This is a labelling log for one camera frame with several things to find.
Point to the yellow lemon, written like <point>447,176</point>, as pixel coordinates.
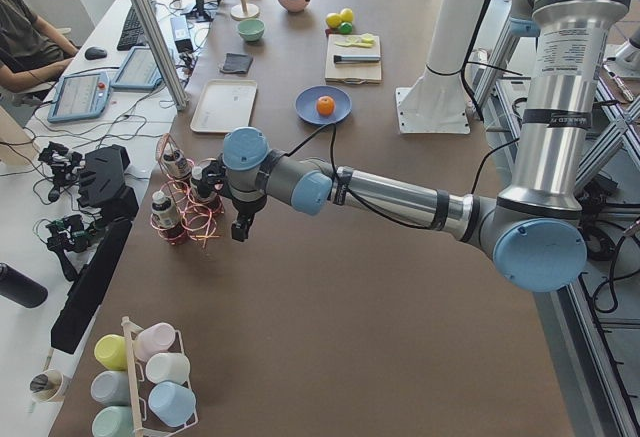
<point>347,15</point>
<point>333,20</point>

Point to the copper wire bottle rack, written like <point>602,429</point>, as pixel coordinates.
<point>198,220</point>

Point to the orange fruit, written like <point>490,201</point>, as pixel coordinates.
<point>325,105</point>

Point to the yellow lemon upper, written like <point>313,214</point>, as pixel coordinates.
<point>333,20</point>

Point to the yellow plastic knife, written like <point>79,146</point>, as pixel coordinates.
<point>356,43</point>

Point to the cream rabbit tray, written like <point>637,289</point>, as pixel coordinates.
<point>223,106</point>

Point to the cup rack with cups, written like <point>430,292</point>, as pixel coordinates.
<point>145,388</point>

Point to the lemon slice lower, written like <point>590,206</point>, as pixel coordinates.
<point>367,37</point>

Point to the blue teach pendant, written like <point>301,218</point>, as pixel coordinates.
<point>138,72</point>
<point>79,97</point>

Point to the blue plate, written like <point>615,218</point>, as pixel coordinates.
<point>306,110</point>

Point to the lemon slice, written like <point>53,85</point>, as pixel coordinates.
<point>353,39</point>
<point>367,37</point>

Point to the mint green bowl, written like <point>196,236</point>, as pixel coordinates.
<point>251,30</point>

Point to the seated person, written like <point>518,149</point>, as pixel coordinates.
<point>32,50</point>

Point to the tea bottle back left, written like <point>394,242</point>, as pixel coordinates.
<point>204,193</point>

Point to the green lime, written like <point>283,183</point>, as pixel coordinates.
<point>345,28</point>

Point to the lemon slice upper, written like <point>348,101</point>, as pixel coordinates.
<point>353,39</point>

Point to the tea bottle back right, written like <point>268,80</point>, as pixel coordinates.
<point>175,164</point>

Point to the grey folded cloth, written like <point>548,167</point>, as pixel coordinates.
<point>236,63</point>

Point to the tea bottle front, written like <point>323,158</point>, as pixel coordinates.
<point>167,219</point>

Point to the steel muddler black tip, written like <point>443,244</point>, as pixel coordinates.
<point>356,59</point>

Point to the tea bottle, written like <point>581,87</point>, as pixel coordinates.
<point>167,219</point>
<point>204,193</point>
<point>175,164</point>

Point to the wooden cutting board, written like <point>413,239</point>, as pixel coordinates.
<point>352,73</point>

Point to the yellow lemon lower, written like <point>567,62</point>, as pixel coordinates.
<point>347,15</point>

